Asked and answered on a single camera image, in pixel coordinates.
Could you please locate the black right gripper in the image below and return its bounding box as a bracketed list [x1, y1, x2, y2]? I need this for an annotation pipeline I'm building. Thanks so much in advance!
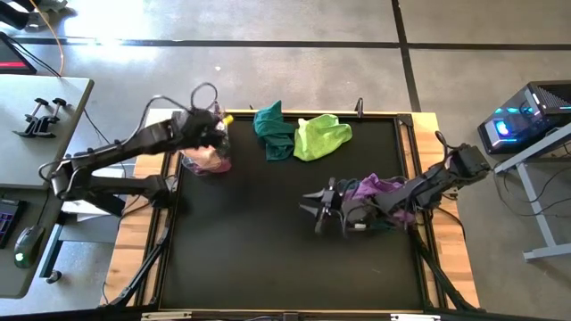
[298, 177, 387, 235]

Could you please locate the peach towel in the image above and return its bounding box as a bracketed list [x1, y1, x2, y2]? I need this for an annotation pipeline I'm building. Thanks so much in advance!
[182, 144, 225, 173]

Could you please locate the magenta towel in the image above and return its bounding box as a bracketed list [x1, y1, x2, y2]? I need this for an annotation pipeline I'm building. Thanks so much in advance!
[191, 151, 234, 176]

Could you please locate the purple towel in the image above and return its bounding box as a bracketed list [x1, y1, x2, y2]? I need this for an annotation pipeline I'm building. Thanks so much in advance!
[343, 172, 417, 225]

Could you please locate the lime green towel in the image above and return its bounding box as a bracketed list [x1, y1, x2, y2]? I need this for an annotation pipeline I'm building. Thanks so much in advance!
[293, 113, 353, 162]

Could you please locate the dark green towel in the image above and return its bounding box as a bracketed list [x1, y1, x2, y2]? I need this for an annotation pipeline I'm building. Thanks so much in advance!
[252, 100, 296, 161]

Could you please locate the black desk clamp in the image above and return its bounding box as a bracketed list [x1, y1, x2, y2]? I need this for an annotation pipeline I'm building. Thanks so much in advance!
[12, 97, 50, 138]
[33, 97, 72, 138]

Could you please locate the white paper box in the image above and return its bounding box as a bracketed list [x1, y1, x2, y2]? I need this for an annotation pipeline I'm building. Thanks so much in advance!
[60, 200, 127, 223]

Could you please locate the wooden table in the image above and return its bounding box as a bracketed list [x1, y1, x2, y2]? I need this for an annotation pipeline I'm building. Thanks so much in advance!
[100, 108, 481, 314]

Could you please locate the grey desk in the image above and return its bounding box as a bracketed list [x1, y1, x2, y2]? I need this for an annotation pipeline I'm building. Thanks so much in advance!
[0, 186, 64, 300]
[0, 74, 95, 191]

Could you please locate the black monitor red stripe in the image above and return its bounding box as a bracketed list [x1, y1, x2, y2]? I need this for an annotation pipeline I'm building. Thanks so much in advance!
[0, 33, 37, 76]

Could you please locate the black computer mouse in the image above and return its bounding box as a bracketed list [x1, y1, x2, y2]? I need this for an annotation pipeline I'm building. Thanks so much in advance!
[12, 225, 46, 270]

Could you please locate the black keyboard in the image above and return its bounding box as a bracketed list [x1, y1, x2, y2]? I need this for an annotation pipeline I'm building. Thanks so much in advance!
[0, 198, 28, 250]

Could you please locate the lit computer tower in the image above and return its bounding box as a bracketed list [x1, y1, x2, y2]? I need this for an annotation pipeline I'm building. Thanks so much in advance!
[476, 79, 571, 155]

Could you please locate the black table frame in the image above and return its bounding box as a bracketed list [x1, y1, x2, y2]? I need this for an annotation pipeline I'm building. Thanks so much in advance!
[153, 109, 432, 313]

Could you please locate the black diagonal frame strut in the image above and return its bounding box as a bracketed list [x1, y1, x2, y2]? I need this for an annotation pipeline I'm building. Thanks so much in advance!
[412, 229, 475, 312]
[108, 222, 173, 309]

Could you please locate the silver frame bracket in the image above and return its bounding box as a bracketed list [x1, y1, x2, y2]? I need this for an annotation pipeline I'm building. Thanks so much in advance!
[141, 311, 194, 321]
[390, 313, 441, 321]

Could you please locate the grey desk frame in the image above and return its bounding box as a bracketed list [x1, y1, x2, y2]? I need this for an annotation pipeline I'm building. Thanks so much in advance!
[492, 119, 571, 262]

